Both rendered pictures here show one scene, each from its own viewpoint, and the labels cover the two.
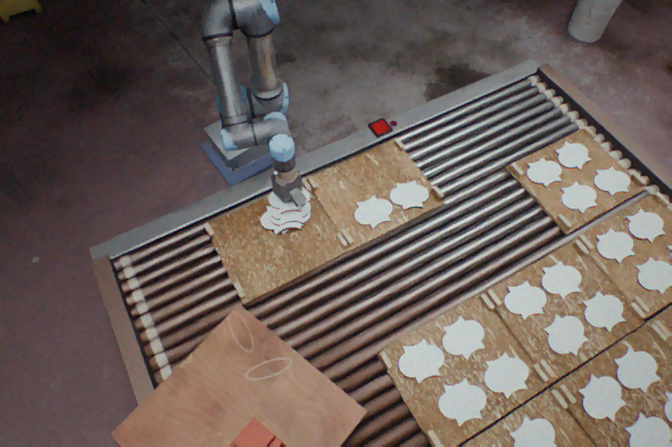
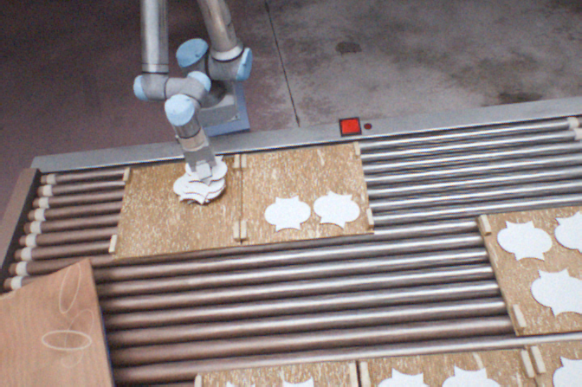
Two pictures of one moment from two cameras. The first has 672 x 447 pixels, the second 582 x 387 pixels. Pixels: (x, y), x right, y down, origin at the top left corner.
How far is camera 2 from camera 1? 0.84 m
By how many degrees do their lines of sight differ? 19
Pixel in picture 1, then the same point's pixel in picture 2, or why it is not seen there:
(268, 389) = (50, 363)
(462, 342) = not seen: outside the picture
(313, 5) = (402, 4)
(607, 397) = not seen: outside the picture
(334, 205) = (254, 192)
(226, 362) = (36, 313)
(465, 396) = not seen: outside the picture
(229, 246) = (136, 197)
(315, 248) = (209, 229)
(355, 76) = (410, 80)
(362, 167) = (305, 162)
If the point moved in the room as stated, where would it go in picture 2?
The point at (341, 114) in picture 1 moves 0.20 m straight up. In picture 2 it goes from (379, 112) to (381, 90)
